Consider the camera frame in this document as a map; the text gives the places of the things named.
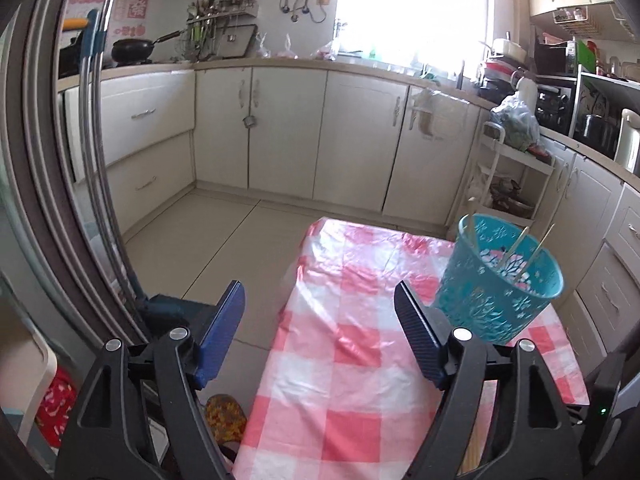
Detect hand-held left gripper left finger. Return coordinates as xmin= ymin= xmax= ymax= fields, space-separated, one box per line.
xmin=55 ymin=280 xmax=247 ymax=480

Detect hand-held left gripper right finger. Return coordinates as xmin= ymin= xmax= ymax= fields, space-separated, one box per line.
xmin=394 ymin=281 xmax=583 ymax=480

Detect blue perforated plastic basket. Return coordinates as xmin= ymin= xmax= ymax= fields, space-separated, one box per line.
xmin=432 ymin=214 xmax=564 ymax=346

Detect bundle of wooden chopsticks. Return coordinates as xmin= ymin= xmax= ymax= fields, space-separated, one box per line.
xmin=466 ymin=196 xmax=557 ymax=281

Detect yellow patterned slipper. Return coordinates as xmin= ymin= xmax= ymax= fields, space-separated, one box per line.
xmin=205 ymin=394 xmax=248 ymax=461

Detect red white checked tablecloth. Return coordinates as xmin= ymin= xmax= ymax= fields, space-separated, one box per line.
xmin=235 ymin=217 xmax=591 ymax=480

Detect white shoe rack shelf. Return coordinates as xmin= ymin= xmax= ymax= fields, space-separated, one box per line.
xmin=0 ymin=305 xmax=58 ymax=461

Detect red patterned slipper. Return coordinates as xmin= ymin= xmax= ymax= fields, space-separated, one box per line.
xmin=35 ymin=367 xmax=78 ymax=448

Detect white rolling cart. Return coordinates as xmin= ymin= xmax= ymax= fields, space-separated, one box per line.
xmin=467 ymin=120 xmax=556 ymax=228

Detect cream base cabinet unit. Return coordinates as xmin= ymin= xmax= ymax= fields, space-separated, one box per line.
xmin=57 ymin=67 xmax=197 ymax=236
xmin=194 ymin=62 xmax=481 ymax=226
xmin=530 ymin=130 xmax=640 ymax=376

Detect hanging white plastic bag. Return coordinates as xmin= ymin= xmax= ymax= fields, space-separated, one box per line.
xmin=407 ymin=87 xmax=471 ymax=140

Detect plastic bag of greens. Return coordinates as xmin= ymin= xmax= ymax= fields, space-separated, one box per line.
xmin=490 ymin=94 xmax=542 ymax=153

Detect black countertop oven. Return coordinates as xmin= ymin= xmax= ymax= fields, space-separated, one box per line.
xmin=535 ymin=76 xmax=581 ymax=133

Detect white thermos jug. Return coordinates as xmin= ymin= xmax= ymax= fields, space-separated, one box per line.
xmin=511 ymin=71 xmax=540 ymax=106

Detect white electric water boiler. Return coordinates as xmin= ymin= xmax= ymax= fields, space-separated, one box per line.
xmin=614 ymin=107 xmax=640 ymax=176

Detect dark cooking pot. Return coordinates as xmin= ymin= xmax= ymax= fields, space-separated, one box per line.
xmin=580 ymin=114 xmax=618 ymax=153

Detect hanging metal tray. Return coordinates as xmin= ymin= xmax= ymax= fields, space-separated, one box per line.
xmin=219 ymin=24 xmax=259 ymax=59

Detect black wok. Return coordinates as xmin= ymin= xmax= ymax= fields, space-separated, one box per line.
xmin=111 ymin=30 xmax=183 ymax=65

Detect white pot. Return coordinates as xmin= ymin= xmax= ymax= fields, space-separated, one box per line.
xmin=492 ymin=37 xmax=527 ymax=63

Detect black microwave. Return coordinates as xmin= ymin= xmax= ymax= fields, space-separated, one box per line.
xmin=534 ymin=35 xmax=578 ymax=77

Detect white countertop shelf rack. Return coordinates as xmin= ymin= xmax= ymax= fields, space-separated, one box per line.
xmin=570 ymin=67 xmax=640 ymax=161

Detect green cutting board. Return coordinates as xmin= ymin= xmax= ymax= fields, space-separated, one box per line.
xmin=575 ymin=40 xmax=598 ymax=75

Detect bright kitchen window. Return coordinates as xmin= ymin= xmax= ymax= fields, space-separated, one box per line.
xmin=334 ymin=0 xmax=496 ymax=68

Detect wall utensil rack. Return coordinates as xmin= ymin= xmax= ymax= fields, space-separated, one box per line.
xmin=186 ymin=0 xmax=260 ymax=58

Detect pink wall stickers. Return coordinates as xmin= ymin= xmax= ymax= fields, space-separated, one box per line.
xmin=67 ymin=0 xmax=151 ymax=36

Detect wire dish rack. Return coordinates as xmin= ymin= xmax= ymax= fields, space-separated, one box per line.
xmin=552 ymin=5 xmax=588 ymax=25

